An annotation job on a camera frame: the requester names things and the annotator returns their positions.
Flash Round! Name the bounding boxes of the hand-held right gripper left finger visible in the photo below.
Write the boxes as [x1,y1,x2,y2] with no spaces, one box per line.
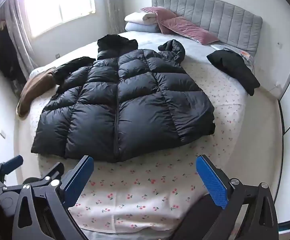
[11,155,95,240]

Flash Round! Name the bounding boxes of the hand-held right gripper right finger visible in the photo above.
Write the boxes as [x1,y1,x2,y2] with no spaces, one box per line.
[196,154,279,240]

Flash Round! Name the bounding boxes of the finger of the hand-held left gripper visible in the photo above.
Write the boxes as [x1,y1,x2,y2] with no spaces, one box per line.
[28,162,64,184]
[0,155,24,180]

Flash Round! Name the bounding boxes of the black puffer jacket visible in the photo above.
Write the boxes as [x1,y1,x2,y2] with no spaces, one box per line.
[31,39,216,163]

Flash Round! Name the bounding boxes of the hanging dark clothes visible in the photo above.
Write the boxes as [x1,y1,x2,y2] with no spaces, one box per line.
[0,19,27,87]

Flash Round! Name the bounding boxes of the floral bed sheet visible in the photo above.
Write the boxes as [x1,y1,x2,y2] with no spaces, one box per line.
[30,60,250,230]

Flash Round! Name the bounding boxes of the brown garment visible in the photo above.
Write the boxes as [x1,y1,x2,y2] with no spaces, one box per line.
[16,67,57,118]

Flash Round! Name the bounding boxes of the small black garment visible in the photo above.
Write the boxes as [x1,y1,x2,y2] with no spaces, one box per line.
[207,50,261,96]

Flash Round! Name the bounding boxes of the sheer grey curtain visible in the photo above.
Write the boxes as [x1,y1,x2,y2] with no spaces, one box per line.
[104,0,126,33]
[4,0,37,80]

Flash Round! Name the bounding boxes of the black fur-trimmed coat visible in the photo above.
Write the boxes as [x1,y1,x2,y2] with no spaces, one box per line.
[53,34,138,88]

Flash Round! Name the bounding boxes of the bed with white cover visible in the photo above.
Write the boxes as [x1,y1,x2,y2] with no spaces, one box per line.
[14,29,283,240]

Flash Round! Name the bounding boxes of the long pink velvet pillow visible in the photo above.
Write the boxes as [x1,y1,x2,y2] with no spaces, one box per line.
[160,16,219,45]

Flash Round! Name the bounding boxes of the folded light blue blanket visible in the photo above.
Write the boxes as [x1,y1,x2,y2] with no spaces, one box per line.
[124,21,162,33]

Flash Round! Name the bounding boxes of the bright window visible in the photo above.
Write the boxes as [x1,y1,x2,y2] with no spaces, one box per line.
[23,0,96,37]

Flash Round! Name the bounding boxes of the grey padded headboard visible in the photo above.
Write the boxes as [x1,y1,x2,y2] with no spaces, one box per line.
[151,0,263,57]

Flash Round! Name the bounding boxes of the folded white blanket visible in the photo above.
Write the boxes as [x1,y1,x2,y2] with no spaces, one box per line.
[124,12,158,26]

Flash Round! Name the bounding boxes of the square pink velvet pillow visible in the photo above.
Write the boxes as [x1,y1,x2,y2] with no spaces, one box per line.
[140,6,177,34]

